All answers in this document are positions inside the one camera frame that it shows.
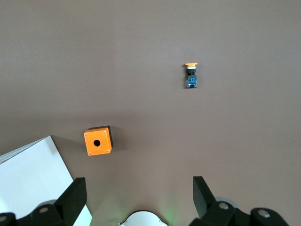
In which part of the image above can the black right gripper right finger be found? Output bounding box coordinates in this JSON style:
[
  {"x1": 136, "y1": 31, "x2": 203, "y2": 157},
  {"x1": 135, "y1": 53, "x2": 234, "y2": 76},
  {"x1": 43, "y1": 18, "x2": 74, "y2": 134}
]
[{"x1": 189, "y1": 176, "x2": 289, "y2": 226}]

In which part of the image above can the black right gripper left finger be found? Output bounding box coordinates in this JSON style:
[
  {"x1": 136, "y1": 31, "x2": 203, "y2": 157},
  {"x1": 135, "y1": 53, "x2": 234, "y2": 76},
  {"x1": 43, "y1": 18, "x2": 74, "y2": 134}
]
[{"x1": 0, "y1": 177, "x2": 87, "y2": 226}]

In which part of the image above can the white drawer cabinet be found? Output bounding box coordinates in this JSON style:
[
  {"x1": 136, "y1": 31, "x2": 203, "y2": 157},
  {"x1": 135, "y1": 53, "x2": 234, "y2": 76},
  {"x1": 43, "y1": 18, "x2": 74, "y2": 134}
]
[{"x1": 0, "y1": 135, "x2": 93, "y2": 226}]

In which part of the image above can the yellow mushroom push button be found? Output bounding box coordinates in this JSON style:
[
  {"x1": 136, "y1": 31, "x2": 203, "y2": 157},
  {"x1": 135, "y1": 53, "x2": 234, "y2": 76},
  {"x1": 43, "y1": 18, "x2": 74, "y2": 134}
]
[{"x1": 184, "y1": 62, "x2": 198, "y2": 89}]

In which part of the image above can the orange button enclosure box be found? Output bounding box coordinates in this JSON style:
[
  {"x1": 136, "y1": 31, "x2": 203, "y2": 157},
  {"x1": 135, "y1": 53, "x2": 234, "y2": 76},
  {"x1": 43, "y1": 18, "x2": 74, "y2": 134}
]
[{"x1": 83, "y1": 125, "x2": 114, "y2": 156}]

